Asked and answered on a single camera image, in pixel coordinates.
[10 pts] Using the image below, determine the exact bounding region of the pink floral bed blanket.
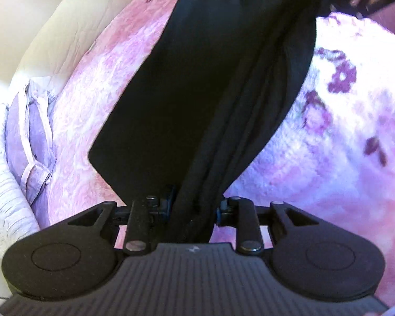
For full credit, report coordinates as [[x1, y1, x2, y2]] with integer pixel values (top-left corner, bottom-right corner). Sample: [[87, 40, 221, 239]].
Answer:
[[33, 0, 395, 305]]

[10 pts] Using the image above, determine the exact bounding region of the purple pillow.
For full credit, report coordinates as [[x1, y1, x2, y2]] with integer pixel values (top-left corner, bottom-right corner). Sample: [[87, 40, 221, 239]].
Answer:
[[5, 80, 56, 204]]

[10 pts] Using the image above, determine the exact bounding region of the black garment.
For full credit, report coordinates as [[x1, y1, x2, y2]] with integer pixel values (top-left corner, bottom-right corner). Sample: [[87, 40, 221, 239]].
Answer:
[[88, 0, 335, 243]]

